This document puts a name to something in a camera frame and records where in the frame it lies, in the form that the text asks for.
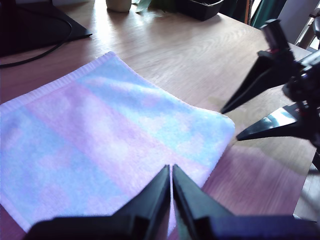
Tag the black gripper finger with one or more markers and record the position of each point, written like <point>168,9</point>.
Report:
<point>190,200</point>
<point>270,72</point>
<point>280,125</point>
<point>155,200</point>

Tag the amber glass lamp grey base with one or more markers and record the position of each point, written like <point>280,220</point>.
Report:
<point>118,6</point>

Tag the green curtain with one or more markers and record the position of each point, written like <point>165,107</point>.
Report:
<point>267,12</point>

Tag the pastel striped tea towel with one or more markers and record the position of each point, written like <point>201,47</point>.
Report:
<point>100,125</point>

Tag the black Huawei monitor on stand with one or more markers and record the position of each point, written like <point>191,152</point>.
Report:
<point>37,30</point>

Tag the black plant tray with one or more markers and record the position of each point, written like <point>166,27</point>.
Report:
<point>200,10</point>

